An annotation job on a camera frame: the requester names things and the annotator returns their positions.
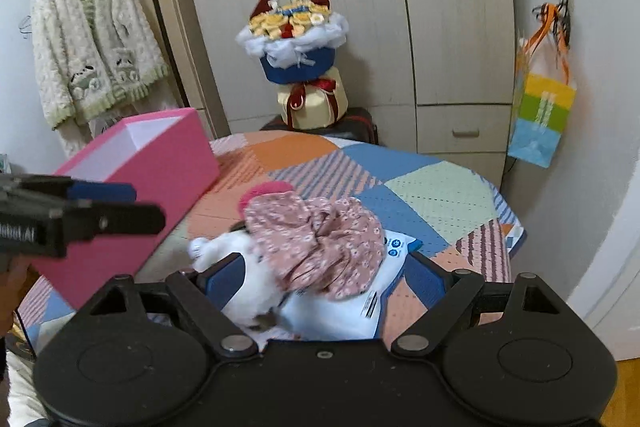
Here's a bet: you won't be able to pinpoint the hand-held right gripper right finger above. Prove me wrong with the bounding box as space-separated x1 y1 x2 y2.
390 252 572 356

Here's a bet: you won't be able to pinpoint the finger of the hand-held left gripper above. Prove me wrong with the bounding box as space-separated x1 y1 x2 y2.
65 201 167 241
65 179 137 204

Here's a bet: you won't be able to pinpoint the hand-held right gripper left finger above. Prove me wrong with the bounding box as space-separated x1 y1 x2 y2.
75 253 262 359

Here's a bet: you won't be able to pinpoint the white panda plush toy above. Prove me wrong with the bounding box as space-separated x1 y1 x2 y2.
189 229 292 334

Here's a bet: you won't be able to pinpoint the pink cardboard box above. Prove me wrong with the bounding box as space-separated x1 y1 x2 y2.
30 108 222 311

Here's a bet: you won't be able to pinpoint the blue and white packet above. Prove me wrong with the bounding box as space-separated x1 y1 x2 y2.
277 229 427 341

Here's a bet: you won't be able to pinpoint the pink floral cloth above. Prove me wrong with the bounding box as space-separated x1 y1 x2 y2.
243 193 386 301

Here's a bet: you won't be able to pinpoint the person's left hand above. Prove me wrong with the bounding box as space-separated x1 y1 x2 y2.
0 256 33 339

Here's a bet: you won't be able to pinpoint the white fleece pajama pants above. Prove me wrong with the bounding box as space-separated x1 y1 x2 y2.
55 97 173 158

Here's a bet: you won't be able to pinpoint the patchwork blanket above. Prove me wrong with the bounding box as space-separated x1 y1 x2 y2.
20 132 527 344

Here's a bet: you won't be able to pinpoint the pink plush ball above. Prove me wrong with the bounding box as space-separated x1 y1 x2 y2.
237 180 296 214

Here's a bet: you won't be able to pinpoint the white fleece pajama jacket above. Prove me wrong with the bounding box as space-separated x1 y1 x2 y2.
30 0 171 130

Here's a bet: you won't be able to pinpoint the black suitcase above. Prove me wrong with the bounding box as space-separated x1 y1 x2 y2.
260 107 379 146

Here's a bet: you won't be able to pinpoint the cream round gift box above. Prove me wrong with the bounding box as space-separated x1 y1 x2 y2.
276 69 350 130

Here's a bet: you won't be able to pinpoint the colourful paper gift bag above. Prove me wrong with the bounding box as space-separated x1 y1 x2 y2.
507 38 577 169

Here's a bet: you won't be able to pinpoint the blue flower bouquet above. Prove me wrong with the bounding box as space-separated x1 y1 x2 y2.
235 0 350 84

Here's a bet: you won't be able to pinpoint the orange and black hair ties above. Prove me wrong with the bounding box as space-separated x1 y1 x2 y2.
531 0 574 54

